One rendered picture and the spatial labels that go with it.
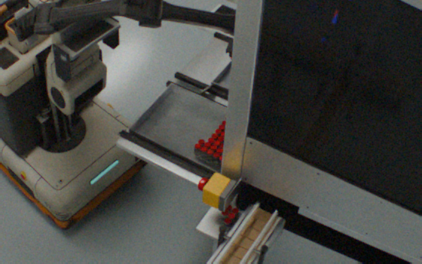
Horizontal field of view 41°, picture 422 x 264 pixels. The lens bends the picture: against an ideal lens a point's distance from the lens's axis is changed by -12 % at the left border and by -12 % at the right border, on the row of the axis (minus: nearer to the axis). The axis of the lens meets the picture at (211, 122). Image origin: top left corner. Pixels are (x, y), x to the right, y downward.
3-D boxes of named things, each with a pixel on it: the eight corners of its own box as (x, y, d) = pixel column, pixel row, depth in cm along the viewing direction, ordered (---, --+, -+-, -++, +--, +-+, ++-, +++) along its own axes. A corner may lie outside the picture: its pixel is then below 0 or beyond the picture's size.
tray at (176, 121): (256, 128, 215) (257, 121, 212) (217, 179, 199) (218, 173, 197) (171, 90, 226) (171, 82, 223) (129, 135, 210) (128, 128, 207)
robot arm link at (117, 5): (136, -16, 173) (133, 16, 173) (160, -6, 185) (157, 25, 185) (33, 4, 194) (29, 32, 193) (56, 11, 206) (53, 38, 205)
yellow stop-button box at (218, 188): (235, 196, 185) (237, 181, 180) (223, 213, 181) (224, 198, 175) (212, 185, 187) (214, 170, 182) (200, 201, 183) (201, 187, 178)
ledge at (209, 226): (255, 221, 191) (255, 218, 189) (234, 250, 183) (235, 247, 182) (216, 203, 195) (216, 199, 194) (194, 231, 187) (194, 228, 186)
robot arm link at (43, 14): (29, 12, 197) (27, 26, 197) (40, 6, 189) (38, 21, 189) (50, 14, 203) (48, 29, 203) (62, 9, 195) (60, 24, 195)
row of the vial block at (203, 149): (232, 127, 215) (233, 118, 211) (204, 161, 204) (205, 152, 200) (226, 124, 215) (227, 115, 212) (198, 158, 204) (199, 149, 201)
